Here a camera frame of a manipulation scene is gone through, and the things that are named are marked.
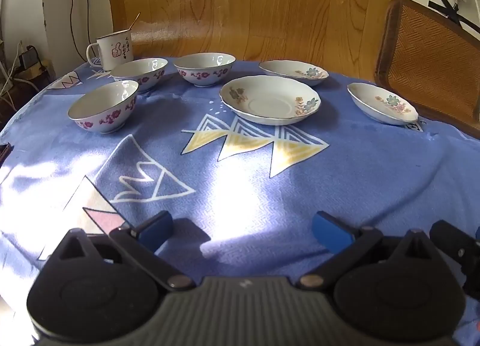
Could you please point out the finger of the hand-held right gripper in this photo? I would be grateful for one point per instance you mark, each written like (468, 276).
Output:
(455, 246)

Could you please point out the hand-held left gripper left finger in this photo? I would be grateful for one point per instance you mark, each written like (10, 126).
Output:
(155, 231)

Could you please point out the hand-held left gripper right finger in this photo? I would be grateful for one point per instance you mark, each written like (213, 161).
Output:
(330, 231)

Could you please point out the white floral bowl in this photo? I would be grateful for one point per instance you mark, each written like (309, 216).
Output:
(144, 74)
(204, 70)
(105, 115)

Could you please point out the small white floral plate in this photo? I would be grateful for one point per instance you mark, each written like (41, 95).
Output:
(382, 104)
(292, 70)

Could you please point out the large white floral plate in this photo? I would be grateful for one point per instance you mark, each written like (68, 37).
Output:
(270, 100)

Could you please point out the blue printed tablecloth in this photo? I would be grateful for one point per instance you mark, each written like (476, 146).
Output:
(240, 181)

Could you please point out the dark brown object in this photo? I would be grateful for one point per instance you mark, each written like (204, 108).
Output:
(5, 153)

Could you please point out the white enamel mug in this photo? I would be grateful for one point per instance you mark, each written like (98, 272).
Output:
(114, 51)

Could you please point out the brown woven chair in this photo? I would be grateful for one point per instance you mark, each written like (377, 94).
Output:
(423, 57)

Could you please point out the black charger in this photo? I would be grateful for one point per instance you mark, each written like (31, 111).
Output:
(28, 56)

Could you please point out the wooden board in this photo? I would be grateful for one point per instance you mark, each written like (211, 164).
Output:
(262, 8)

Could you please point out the black tape cross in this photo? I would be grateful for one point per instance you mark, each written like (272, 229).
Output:
(452, 8)

